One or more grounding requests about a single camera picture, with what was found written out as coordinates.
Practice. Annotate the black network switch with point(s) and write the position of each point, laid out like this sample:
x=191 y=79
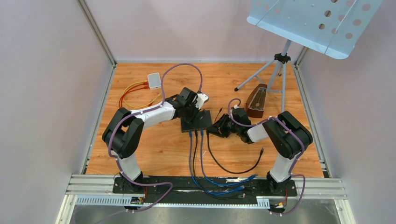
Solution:
x=202 y=120

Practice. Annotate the brown wooden metronome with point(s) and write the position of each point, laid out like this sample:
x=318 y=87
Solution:
x=255 y=103

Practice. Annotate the small white router box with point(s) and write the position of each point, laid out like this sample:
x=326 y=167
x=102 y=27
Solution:
x=154 y=81

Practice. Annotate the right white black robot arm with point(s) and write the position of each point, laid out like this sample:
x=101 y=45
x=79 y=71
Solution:
x=287 y=134

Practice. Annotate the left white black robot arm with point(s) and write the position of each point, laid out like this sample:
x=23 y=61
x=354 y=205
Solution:
x=123 y=133

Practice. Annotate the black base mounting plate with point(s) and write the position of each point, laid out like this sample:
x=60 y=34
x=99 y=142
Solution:
x=183 y=189

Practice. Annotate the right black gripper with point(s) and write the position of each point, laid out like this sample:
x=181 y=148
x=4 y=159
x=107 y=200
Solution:
x=218 y=129

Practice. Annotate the silver music stand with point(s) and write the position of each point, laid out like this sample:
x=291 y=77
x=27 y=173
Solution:
x=344 y=42

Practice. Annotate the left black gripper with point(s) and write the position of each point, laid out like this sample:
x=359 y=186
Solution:
x=192 y=119

